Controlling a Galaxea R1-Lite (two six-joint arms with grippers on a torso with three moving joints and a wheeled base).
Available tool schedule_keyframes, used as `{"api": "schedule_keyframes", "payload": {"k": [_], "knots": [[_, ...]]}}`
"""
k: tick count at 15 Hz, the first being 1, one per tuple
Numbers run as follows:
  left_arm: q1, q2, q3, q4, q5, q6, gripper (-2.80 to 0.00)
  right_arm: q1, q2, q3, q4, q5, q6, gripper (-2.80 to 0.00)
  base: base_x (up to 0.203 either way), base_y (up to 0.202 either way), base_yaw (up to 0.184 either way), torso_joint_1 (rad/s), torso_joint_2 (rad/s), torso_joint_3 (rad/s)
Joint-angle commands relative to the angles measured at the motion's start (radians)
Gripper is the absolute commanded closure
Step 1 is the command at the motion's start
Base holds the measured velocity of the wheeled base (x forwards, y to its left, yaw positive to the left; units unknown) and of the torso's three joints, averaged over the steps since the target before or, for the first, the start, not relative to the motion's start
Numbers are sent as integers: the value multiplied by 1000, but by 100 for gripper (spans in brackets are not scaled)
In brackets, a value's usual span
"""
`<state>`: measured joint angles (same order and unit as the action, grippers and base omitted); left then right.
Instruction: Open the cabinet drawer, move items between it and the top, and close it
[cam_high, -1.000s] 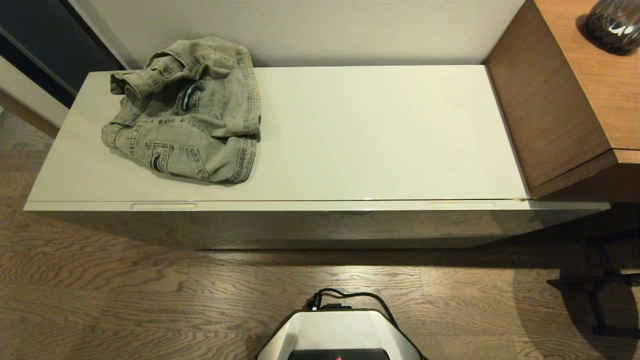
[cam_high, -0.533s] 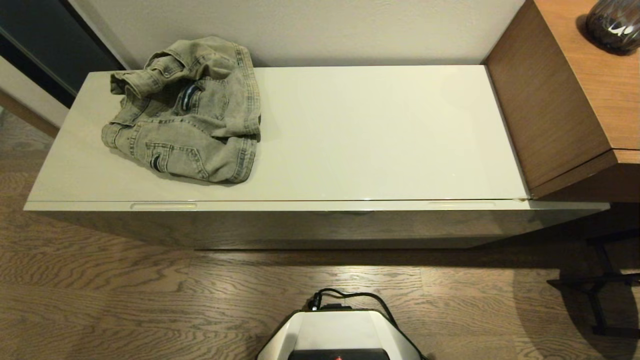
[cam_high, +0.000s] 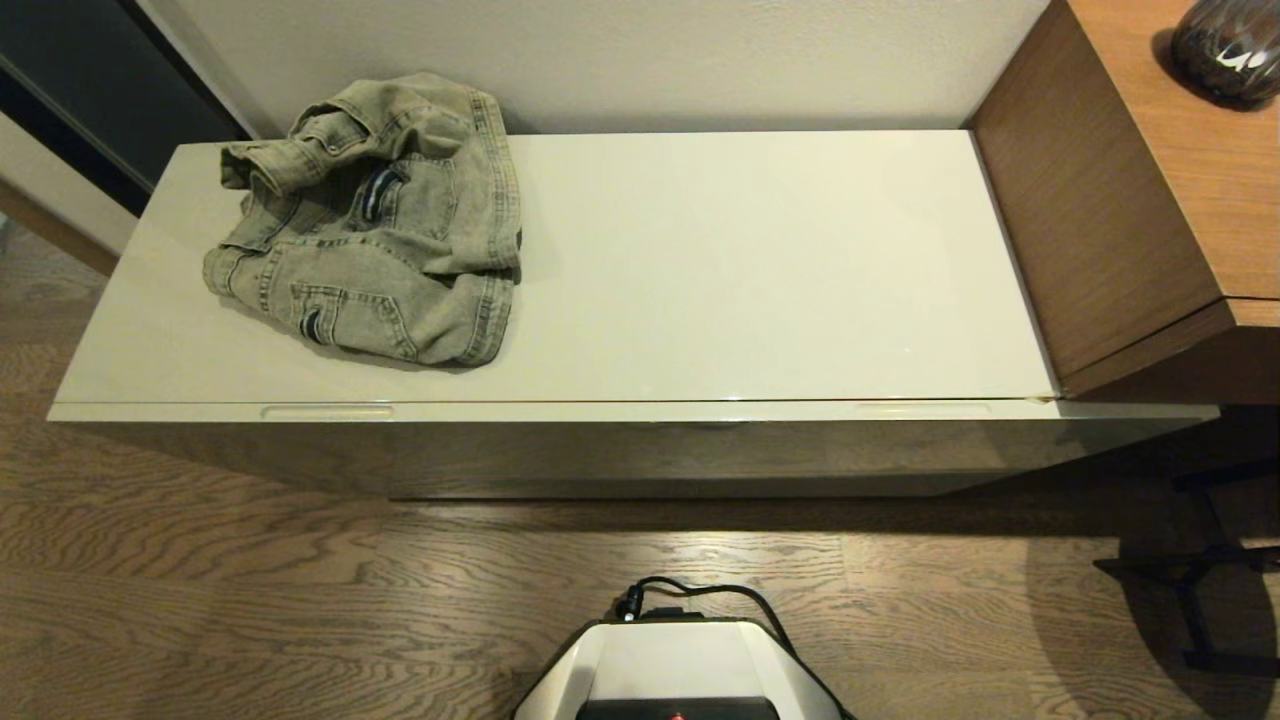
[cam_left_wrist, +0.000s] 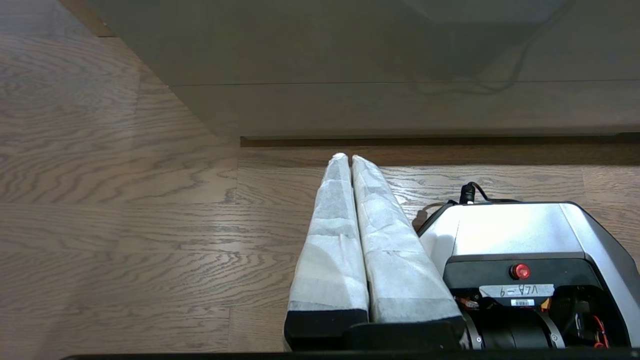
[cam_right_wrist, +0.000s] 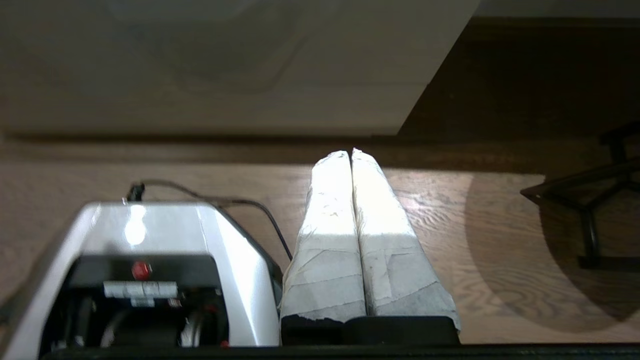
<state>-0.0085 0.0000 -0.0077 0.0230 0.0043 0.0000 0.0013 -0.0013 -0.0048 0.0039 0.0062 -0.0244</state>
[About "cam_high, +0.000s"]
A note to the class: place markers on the faded denim shorts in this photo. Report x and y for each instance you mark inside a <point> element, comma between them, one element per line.
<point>380,230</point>

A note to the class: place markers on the brown wooden desk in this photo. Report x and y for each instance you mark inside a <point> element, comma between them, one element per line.
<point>1150,180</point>

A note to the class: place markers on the dark glass jar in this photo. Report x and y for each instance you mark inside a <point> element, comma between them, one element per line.
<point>1228,50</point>

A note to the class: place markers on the silver and black robot base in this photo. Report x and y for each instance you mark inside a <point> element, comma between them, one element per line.
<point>680,670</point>

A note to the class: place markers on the glossy white cabinet body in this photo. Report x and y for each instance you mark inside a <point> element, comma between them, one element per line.
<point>750,270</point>

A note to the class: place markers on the glossy white drawer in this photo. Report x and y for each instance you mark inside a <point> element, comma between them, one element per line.
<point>650,440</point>

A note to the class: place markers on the black metal stand frame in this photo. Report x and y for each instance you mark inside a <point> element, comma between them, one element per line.
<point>1150,568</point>

